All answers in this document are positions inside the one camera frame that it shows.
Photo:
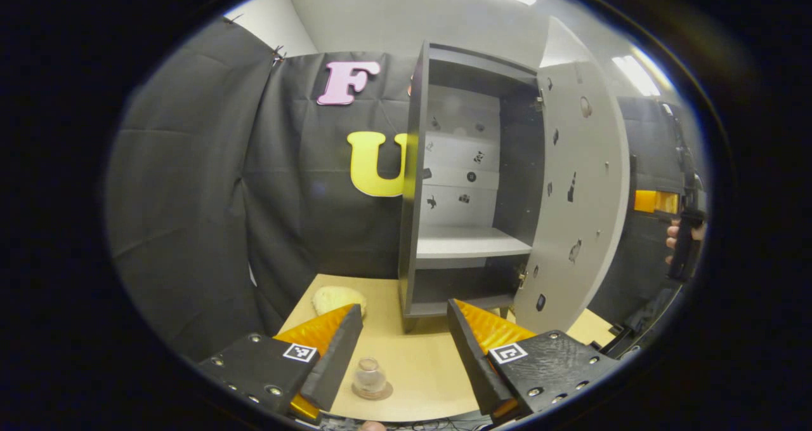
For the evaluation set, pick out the grey cabinet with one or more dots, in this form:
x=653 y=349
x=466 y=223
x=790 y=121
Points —
x=469 y=244

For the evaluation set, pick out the small clear glass bottle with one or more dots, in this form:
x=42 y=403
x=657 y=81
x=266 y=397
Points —
x=369 y=374

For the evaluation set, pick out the round brown coaster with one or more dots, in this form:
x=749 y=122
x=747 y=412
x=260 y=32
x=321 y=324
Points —
x=388 y=393

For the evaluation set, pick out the beige bread roll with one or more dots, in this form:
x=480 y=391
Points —
x=338 y=299

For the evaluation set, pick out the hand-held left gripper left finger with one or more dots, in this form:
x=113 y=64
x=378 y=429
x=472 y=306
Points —
x=330 y=361

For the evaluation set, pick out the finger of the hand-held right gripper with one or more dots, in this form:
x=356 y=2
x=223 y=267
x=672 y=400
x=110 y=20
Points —
x=653 y=201

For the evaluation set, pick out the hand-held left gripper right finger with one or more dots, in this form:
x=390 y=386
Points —
x=472 y=361

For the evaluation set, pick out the black backdrop cloth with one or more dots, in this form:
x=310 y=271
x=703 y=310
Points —
x=190 y=196

